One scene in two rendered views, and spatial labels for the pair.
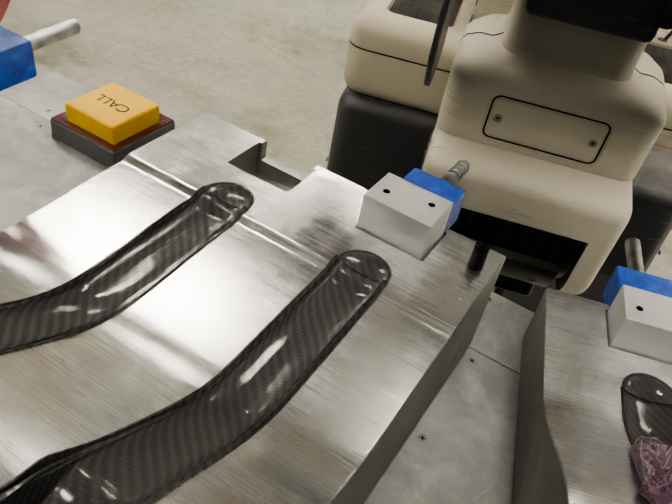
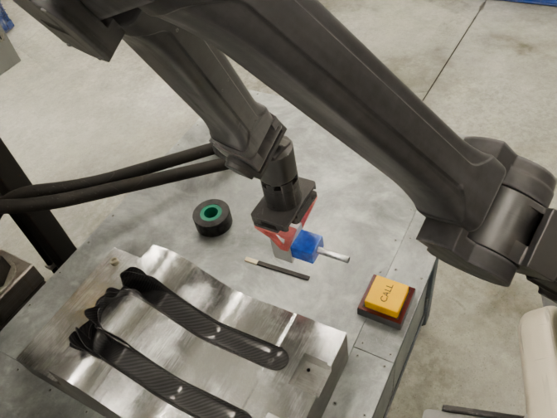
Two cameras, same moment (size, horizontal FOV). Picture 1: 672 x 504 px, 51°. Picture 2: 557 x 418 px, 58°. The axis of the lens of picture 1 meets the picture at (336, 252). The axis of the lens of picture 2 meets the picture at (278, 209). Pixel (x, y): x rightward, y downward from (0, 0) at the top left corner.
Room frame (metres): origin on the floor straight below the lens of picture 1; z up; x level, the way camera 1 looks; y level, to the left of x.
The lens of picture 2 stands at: (0.50, -0.26, 1.61)
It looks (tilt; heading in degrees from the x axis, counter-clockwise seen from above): 47 degrees down; 102
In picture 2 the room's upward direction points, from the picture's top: 11 degrees counter-clockwise
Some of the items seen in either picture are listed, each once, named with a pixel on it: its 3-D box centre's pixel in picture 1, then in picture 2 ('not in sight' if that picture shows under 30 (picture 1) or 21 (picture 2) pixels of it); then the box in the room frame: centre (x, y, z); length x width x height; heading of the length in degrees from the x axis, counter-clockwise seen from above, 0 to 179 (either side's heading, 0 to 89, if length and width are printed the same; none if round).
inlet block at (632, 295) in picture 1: (638, 294); not in sight; (0.41, -0.23, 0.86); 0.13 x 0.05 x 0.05; 173
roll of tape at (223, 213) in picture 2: not in sight; (212, 217); (0.21, 0.44, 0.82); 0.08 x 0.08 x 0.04
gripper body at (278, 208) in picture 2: not in sight; (281, 189); (0.40, 0.27, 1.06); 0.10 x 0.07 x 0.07; 65
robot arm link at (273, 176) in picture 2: not in sight; (272, 158); (0.39, 0.28, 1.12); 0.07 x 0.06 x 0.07; 147
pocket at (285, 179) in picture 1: (272, 185); (311, 379); (0.43, 0.06, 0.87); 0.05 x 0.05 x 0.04; 66
